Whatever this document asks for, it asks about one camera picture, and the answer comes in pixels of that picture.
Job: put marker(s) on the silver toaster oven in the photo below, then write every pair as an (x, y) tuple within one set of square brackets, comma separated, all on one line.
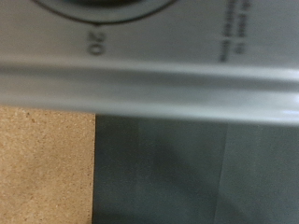
[(155, 87)]

